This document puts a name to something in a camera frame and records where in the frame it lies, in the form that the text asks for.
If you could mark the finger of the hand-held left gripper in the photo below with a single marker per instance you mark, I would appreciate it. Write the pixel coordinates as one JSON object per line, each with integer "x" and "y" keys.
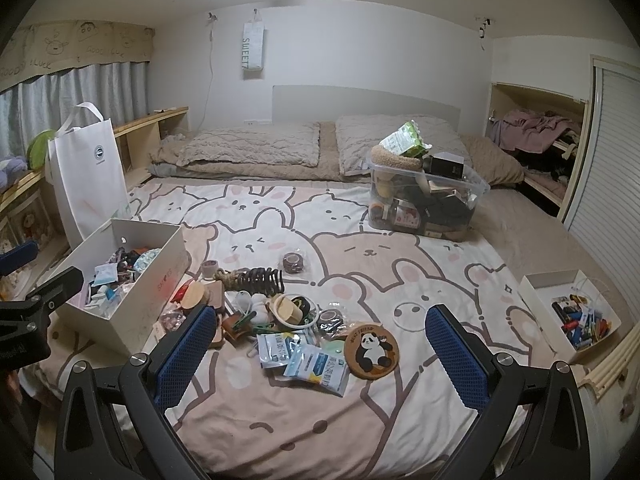
{"x": 50, "y": 287}
{"x": 20, "y": 256}

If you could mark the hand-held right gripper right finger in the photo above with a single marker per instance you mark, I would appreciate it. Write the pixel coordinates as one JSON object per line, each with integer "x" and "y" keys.
{"x": 457, "y": 360}

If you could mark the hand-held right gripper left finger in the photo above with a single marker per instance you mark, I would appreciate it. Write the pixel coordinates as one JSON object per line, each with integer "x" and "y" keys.
{"x": 180, "y": 355}

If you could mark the green clothespin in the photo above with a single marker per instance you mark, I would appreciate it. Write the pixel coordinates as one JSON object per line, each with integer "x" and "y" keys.
{"x": 245, "y": 321}

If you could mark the round panda coaster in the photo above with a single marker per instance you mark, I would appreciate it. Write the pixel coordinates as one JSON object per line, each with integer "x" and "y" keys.
{"x": 371, "y": 352}

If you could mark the white cardboard box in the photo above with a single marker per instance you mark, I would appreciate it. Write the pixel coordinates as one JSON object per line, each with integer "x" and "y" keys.
{"x": 150, "y": 255}

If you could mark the brown plush toy in case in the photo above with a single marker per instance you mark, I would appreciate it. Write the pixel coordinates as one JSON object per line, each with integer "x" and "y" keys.
{"x": 30, "y": 227}

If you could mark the pink bead packet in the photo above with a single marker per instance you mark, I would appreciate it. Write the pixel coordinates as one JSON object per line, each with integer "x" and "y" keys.
{"x": 172, "y": 320}

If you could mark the brown leather pouch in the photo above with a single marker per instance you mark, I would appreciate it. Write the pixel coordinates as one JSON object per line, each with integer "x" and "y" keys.
{"x": 232, "y": 330}

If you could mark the round cork coaster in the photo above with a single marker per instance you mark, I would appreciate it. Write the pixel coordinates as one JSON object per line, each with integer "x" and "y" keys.
{"x": 194, "y": 297}

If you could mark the red packet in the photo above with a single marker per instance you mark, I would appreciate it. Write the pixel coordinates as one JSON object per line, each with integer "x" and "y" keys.
{"x": 181, "y": 292}

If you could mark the purple plush toy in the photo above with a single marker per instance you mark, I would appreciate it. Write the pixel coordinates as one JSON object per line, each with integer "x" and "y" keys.
{"x": 11, "y": 170}

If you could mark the blue and white packet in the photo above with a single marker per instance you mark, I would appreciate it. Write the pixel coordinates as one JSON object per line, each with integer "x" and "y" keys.
{"x": 275, "y": 350}
{"x": 320, "y": 367}

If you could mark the small white open box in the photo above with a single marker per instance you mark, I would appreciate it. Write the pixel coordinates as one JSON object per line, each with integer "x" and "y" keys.
{"x": 540, "y": 305}

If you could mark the white tote bag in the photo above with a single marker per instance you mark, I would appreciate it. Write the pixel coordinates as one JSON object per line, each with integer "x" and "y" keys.
{"x": 87, "y": 175}

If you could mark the black hair claw clip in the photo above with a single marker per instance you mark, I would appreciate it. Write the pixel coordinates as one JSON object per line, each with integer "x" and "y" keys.
{"x": 260, "y": 280}

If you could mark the green plush toy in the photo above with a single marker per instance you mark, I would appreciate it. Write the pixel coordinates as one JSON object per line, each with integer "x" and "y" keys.
{"x": 39, "y": 147}

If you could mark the printed animal blanket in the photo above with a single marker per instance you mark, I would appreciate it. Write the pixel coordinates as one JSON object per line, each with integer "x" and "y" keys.
{"x": 350, "y": 435}

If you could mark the grey tape roll in wrapper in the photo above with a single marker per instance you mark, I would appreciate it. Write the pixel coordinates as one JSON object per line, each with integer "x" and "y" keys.
{"x": 330, "y": 317}

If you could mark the brown tape roll in wrapper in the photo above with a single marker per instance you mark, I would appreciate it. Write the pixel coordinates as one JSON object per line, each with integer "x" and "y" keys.
{"x": 292, "y": 262}

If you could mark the clear plastic storage bin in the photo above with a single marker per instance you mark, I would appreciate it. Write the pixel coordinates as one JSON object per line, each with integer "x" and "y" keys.
{"x": 425, "y": 210}

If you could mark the beige bed mattress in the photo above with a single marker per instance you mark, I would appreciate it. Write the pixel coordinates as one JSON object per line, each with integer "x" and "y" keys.
{"x": 525, "y": 220}

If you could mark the grey curtain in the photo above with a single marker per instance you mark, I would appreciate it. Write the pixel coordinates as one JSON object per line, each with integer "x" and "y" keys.
{"x": 90, "y": 95}

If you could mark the wooden bedside shelf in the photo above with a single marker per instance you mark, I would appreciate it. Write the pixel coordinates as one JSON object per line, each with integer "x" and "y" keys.
{"x": 145, "y": 130}

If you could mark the small black box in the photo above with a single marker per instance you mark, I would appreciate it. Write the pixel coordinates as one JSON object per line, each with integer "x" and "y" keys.
{"x": 446, "y": 165}

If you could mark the beige printed curtain valance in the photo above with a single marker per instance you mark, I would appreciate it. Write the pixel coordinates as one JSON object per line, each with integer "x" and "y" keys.
{"x": 75, "y": 45}

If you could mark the beige quilted pillow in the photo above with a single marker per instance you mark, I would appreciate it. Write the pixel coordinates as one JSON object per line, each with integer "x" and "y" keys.
{"x": 360, "y": 140}
{"x": 250, "y": 145}

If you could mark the green snack packet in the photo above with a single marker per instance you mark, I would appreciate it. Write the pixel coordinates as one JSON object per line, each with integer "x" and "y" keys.
{"x": 404, "y": 140}

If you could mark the pile of pink clothes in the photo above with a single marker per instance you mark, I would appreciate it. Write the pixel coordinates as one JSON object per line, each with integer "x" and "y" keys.
{"x": 530, "y": 127}

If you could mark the white louvred door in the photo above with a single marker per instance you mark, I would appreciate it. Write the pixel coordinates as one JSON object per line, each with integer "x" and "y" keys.
{"x": 610, "y": 170}

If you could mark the white hanging sweet sign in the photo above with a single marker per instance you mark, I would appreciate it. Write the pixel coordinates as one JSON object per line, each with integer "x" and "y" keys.
{"x": 252, "y": 50}

